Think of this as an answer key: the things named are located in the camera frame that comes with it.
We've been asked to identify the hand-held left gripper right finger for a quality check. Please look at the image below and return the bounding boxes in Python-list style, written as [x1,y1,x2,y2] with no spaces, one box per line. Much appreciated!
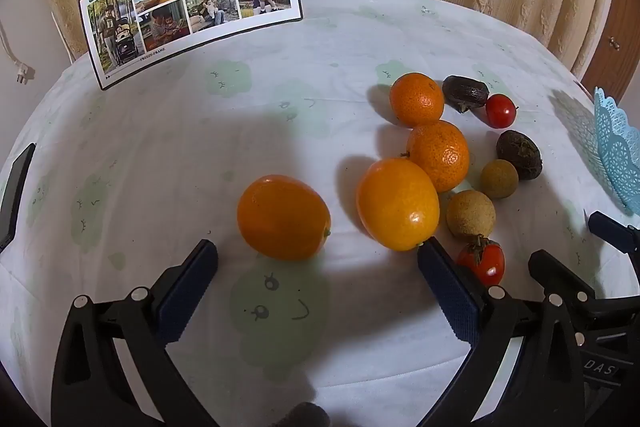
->
[416,236,587,427]

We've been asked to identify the black flat device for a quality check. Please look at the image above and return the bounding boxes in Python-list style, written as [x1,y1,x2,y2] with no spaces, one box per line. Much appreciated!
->
[0,143,37,253]

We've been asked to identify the white power plug with cable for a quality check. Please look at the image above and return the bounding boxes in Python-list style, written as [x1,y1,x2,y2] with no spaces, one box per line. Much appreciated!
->
[0,19,36,86]

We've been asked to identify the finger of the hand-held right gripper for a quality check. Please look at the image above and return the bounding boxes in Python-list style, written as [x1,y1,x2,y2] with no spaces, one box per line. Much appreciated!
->
[587,210,640,256]
[527,248,597,309]

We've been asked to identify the light blue plastic basket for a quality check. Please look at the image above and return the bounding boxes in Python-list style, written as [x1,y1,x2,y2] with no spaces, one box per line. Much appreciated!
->
[593,87,640,215]

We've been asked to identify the large tan longan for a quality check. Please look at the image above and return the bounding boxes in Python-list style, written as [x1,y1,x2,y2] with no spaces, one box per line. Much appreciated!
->
[446,190,497,240]

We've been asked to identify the photo collage board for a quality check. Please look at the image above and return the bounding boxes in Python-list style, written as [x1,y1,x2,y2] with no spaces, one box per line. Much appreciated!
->
[79,0,304,92]

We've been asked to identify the person's left hand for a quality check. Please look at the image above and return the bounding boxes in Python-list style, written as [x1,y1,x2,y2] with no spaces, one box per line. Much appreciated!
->
[272,402,331,427]

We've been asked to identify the small red cherry tomato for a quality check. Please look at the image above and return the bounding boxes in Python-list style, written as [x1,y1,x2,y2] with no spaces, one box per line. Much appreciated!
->
[486,94,518,129]

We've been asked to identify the brown wooden door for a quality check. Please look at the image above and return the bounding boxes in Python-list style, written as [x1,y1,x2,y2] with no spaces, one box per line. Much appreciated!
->
[580,0,640,105]

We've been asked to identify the smooth orange kumquat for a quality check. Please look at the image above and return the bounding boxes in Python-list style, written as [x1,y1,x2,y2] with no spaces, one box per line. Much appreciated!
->
[356,158,441,253]
[236,175,332,262]

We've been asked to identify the small tan longan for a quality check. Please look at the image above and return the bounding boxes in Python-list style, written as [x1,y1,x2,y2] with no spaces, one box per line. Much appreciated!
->
[480,159,519,200]

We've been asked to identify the red tomato with dry calyx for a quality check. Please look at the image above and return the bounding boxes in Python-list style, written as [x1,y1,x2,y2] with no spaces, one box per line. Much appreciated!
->
[456,234,506,288]

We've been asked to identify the dimpled orange mandarin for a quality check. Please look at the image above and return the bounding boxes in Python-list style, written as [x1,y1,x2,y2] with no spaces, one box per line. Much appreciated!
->
[389,73,445,128]
[406,120,471,194]

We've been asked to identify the dark brown wrinkled fruit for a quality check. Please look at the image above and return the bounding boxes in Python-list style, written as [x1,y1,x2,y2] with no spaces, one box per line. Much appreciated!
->
[442,76,490,114]
[496,130,543,181]

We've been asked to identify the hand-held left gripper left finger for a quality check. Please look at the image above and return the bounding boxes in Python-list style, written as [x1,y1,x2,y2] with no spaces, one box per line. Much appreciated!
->
[50,238,219,427]

